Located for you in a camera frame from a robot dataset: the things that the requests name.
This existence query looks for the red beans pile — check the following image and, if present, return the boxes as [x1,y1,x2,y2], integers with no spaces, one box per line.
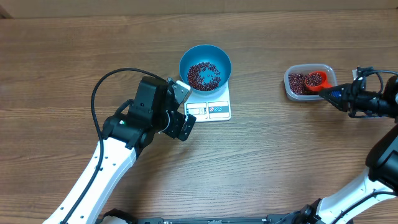
[288,73,310,95]

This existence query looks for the red plastic scoop blue handle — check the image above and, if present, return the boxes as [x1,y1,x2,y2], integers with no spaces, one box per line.
[305,70,338,101]

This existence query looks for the red beans in bowl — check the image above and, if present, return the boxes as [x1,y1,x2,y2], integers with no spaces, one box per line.
[187,62,221,91]

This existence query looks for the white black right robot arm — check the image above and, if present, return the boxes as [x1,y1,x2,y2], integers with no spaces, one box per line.
[292,76,397,223]

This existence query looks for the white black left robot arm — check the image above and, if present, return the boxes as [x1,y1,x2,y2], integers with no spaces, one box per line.
[46,77,196,223]

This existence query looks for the clear plastic bean container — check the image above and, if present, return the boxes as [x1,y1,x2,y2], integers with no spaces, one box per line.
[284,63,337,101]

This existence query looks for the teal plastic bowl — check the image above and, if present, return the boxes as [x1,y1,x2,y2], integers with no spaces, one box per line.
[179,44,233,95]

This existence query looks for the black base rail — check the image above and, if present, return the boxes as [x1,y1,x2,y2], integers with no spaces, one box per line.
[95,208,293,224]

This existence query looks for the white digital kitchen scale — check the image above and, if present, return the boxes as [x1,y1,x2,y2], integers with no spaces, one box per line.
[184,83,232,123]

